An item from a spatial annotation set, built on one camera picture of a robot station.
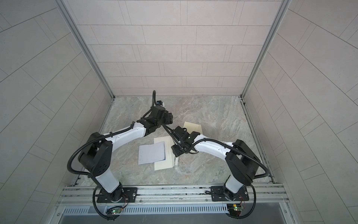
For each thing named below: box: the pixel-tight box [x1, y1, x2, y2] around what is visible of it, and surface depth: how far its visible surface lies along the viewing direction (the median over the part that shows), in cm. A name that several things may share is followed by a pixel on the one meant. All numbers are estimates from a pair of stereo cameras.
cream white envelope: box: [153, 135, 178, 171], surface depth 85 cm
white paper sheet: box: [137, 141, 166, 165], surface depth 87 cm
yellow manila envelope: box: [182, 121, 203, 135], surface depth 101 cm
